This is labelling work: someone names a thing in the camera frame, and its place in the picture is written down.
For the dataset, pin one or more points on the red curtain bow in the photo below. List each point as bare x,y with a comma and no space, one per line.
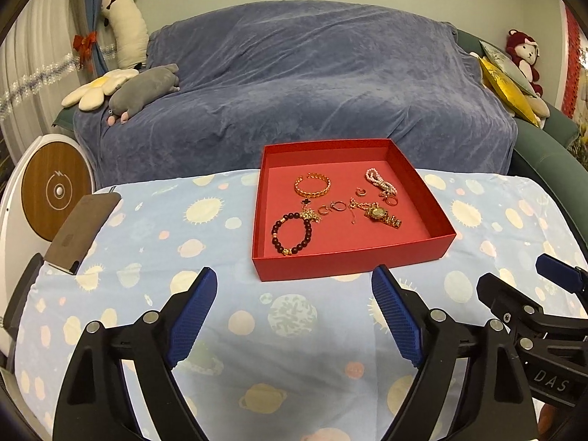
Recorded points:
85,41

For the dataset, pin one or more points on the flower-shaped plush pillow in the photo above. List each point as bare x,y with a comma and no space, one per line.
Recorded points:
99,89

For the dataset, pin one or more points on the small gold rings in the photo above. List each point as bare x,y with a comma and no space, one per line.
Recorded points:
336,206

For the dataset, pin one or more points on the blue planet print tablecloth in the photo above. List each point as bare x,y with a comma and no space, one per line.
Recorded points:
298,330

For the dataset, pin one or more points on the gold wristwatch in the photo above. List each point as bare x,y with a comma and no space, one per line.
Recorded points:
377,212

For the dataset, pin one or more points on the blue-covered sofa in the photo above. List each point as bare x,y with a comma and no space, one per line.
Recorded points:
551,147

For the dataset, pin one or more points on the red cardboard box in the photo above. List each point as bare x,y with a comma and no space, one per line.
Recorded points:
367,243

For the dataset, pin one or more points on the white sheer curtain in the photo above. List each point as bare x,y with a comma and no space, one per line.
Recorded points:
36,46

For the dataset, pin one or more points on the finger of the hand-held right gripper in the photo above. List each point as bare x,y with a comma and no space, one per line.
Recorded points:
500,298
556,268

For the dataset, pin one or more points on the red monkey plush toy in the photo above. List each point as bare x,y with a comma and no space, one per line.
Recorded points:
523,50

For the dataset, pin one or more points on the yellow shiny cushion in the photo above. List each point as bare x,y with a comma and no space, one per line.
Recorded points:
505,85

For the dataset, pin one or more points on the red wall hanging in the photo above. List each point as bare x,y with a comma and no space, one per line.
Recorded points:
574,64

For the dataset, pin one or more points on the grey plush toy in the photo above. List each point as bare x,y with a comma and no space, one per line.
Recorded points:
147,85

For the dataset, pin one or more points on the white device with wooden disc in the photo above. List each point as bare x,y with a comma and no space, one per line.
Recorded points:
55,190

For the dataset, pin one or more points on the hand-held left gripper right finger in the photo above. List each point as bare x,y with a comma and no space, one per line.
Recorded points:
395,317

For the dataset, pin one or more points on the pale patterned cushion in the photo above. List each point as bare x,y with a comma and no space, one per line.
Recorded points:
503,55

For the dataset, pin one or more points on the gold hoop earring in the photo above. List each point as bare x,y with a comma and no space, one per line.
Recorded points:
356,191
320,210

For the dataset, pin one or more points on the blue covered sofa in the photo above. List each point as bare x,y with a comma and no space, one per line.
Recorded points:
298,78

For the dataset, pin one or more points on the white long plush toy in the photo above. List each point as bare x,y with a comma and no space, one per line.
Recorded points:
126,23

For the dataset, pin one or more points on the brown leather case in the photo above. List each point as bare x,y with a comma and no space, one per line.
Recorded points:
80,229

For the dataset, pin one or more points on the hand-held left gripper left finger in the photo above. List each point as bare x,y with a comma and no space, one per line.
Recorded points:
193,317

